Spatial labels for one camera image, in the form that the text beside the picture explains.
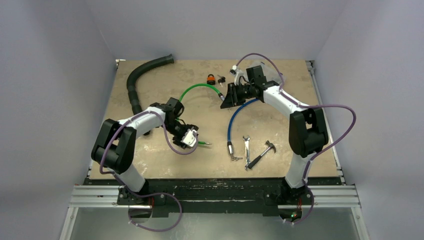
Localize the green cable lock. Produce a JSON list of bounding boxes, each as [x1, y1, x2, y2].
[[178, 83, 224, 147]]

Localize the black head keys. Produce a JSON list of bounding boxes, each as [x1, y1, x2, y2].
[[217, 75, 226, 87]]

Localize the orange black padlock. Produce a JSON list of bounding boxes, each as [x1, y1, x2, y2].
[[206, 74, 216, 86]]

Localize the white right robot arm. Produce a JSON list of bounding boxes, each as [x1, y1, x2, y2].
[[220, 65, 329, 204]]

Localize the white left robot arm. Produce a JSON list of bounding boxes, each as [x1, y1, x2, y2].
[[91, 97, 199, 205]]

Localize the clear plastic screw box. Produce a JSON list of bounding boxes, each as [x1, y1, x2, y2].
[[248, 60, 286, 85]]

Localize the silver open-end wrench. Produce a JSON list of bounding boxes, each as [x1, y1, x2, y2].
[[242, 135, 251, 171]]

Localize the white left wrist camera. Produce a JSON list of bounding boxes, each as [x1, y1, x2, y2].
[[181, 129, 198, 148]]

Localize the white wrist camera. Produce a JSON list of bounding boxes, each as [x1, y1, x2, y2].
[[229, 65, 245, 85], [181, 129, 198, 148]]

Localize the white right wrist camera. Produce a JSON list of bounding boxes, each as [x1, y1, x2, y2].
[[229, 65, 245, 85]]

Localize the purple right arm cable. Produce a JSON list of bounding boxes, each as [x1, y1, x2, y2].
[[235, 52, 357, 226]]

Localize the blue cable lock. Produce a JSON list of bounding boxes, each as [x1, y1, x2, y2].
[[226, 99, 259, 162]]

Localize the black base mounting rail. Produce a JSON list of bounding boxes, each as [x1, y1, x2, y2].
[[83, 177, 342, 219]]

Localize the small black handle hammer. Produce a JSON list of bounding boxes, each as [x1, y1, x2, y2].
[[247, 140, 277, 170]]

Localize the black corrugated hose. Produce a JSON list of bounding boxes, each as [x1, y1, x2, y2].
[[126, 54, 175, 137]]

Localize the aluminium frame rail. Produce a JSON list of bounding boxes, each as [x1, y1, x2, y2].
[[60, 177, 369, 240]]

